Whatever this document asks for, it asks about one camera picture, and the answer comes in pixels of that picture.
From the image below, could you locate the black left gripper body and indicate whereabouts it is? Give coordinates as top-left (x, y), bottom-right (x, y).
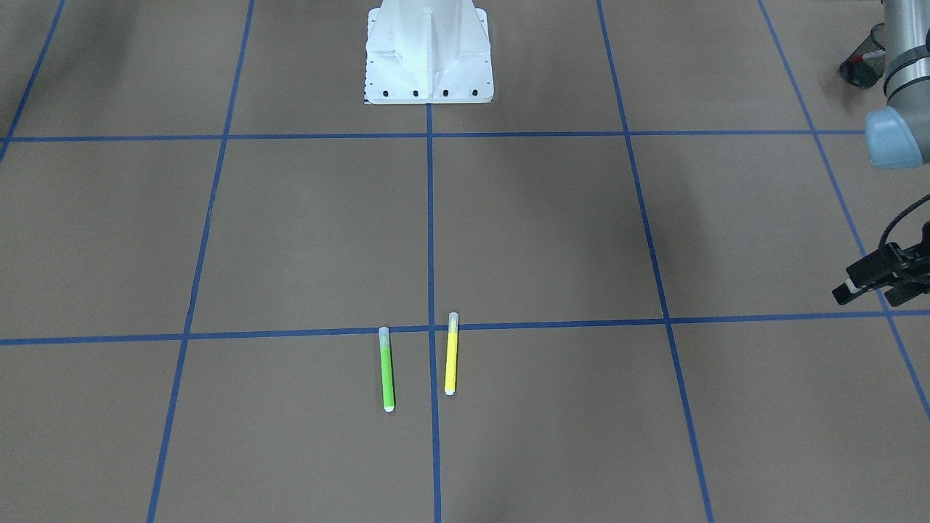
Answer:
top-left (846, 222), bottom-right (929, 307)

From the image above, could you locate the red marker pen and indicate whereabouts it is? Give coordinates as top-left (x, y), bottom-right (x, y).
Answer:
top-left (856, 49), bottom-right (886, 62)

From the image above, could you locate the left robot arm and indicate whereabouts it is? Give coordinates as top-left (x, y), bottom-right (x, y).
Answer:
top-left (833, 1), bottom-right (929, 307)

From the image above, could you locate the black mesh cup far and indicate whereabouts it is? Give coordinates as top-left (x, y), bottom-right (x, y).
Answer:
top-left (839, 23), bottom-right (887, 89)

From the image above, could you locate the yellow marker pen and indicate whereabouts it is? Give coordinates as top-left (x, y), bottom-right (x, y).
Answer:
top-left (444, 312), bottom-right (459, 397)

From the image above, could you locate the green marker pen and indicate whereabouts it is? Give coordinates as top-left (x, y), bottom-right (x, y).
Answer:
top-left (378, 325), bottom-right (396, 413)

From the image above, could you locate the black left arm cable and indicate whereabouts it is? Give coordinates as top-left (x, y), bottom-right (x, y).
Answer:
top-left (878, 193), bottom-right (930, 251)

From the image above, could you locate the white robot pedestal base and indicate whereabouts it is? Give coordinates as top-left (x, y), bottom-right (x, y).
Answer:
top-left (363, 1), bottom-right (495, 104)

